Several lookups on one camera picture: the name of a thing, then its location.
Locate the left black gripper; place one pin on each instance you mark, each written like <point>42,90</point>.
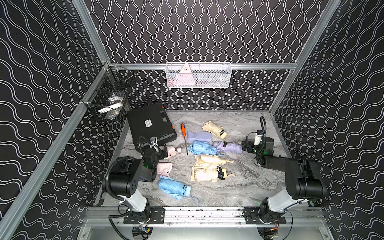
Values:
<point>162,151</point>

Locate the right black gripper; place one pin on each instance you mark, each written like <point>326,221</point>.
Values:
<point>250,144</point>

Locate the pink umbrella sleeve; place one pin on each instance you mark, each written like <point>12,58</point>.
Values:
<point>164,169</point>

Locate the lavender umbrella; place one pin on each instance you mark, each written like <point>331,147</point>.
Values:
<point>224,147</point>

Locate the light blue sleeve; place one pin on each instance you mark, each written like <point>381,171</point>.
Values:
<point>200,148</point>

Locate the light blue umbrella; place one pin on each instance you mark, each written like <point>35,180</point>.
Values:
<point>176,189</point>

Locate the beige umbrella with wooden handle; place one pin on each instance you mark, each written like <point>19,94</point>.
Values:
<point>200,174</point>

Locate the cream sleeved umbrella front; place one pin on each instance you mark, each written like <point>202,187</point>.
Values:
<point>205,160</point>

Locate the pink sleeved umbrella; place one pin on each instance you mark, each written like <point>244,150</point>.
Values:
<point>172,151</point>

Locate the lavender umbrella sleeve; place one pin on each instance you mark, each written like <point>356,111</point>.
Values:
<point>198,136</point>

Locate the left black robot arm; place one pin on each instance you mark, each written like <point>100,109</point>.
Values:
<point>125,173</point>

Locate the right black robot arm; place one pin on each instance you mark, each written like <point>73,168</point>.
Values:
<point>303,180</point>

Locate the black tool case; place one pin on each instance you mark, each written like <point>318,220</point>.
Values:
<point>148,122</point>

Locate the white roll in basket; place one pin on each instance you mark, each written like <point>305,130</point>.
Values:
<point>113,108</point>

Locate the pink triangle card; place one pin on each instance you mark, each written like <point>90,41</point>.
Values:
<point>185,77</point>

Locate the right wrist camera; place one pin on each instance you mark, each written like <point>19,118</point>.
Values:
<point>259,138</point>

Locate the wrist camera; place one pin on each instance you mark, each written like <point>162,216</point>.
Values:
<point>259,138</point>
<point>154,142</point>

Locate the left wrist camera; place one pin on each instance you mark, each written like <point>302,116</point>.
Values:
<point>154,142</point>

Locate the orange handled screwdriver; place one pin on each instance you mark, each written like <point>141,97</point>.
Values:
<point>183,129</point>

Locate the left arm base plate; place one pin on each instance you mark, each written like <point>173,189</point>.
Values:
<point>145,215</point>

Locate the aluminium front rail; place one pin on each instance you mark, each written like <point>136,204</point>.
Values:
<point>231,217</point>

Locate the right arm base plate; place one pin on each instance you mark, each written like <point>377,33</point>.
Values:
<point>258,216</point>

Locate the black wire basket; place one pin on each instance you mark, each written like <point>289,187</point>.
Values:
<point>115,80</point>

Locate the white wire basket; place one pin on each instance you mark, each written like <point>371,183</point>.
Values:
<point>215,75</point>

